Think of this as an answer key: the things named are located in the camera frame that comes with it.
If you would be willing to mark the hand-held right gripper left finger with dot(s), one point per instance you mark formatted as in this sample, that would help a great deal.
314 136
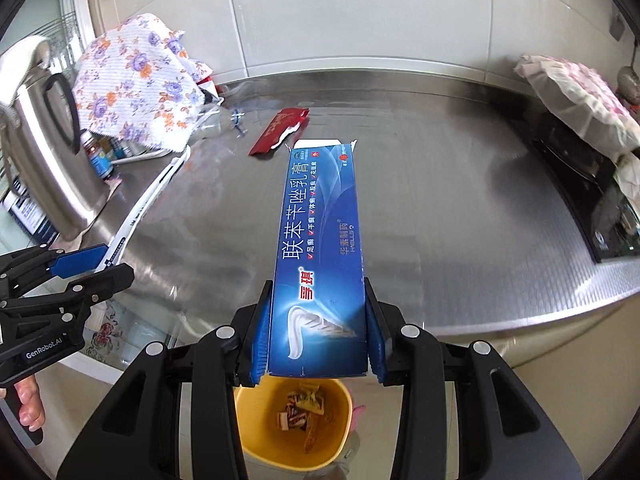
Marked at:
259 355

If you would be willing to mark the stainless steel kettle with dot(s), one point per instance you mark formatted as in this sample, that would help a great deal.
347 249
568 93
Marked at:
45 160

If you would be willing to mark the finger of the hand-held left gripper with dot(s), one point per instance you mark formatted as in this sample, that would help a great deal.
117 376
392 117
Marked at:
110 280
80 260

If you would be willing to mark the crushed clear plastic bottle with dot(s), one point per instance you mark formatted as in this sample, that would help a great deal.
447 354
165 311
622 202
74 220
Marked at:
225 127

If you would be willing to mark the black gas stove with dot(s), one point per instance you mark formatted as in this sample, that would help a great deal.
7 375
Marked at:
575 180

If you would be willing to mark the yellow snack packet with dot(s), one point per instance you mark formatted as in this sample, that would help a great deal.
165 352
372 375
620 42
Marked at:
310 392

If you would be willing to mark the blue carton box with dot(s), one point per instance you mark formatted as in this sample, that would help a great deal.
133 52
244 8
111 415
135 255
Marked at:
320 260

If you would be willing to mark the pink floral cover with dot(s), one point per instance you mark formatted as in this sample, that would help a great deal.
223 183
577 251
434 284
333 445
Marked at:
575 90

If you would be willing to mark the person's left hand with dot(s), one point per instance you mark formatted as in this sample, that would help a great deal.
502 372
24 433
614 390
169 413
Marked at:
30 405

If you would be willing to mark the yellow bin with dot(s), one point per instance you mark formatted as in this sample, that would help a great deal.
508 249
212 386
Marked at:
260 440

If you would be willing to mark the floral cloth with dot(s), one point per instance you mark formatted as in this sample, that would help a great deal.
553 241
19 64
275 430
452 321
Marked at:
135 75

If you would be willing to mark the dark blue canister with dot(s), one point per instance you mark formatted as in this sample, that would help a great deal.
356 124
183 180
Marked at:
30 210

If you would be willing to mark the pink rag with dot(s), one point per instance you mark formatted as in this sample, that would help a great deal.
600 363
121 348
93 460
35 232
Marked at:
357 416

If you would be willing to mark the orange wrapper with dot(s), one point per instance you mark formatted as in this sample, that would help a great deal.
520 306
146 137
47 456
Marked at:
312 432

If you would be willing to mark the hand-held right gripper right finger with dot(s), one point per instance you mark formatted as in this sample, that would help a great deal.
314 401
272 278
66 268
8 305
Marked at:
376 345

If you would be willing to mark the brown bottle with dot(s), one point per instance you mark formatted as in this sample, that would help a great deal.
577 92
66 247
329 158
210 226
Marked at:
90 149

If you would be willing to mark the hanging metal spatula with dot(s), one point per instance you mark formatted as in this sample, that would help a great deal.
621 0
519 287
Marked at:
617 26

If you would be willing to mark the blue label bottle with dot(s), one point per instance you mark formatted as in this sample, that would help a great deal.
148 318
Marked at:
103 166

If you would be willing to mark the red wrapper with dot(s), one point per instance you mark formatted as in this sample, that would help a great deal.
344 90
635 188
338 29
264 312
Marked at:
272 132

